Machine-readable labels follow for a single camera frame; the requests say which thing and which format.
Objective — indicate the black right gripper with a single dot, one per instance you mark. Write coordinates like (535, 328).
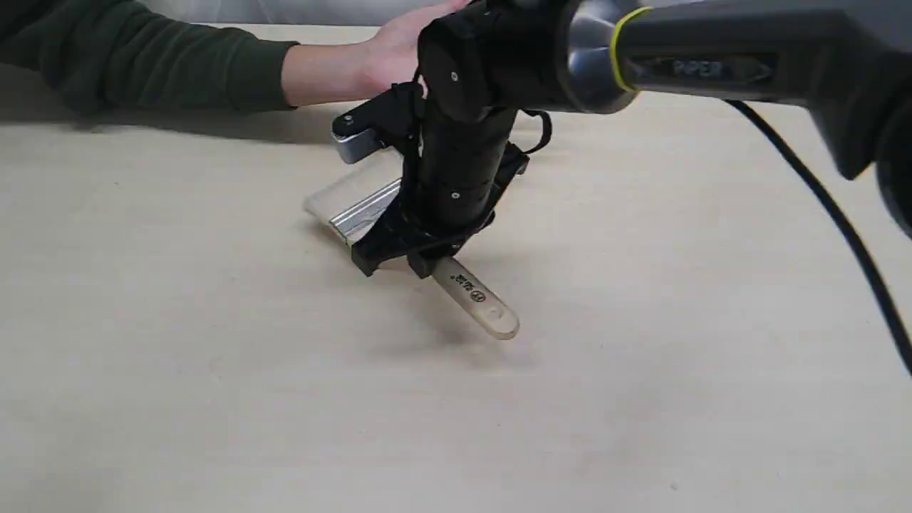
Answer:
(399, 232)

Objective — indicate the wooden paint brush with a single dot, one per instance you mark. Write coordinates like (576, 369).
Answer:
(354, 203)

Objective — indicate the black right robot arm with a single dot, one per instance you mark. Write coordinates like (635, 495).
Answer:
(846, 62)

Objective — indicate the green sleeved forearm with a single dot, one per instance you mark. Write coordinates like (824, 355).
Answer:
(119, 54)

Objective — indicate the person's open hand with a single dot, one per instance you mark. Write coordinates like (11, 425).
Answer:
(390, 56)

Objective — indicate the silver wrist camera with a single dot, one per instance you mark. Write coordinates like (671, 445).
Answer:
(356, 139)

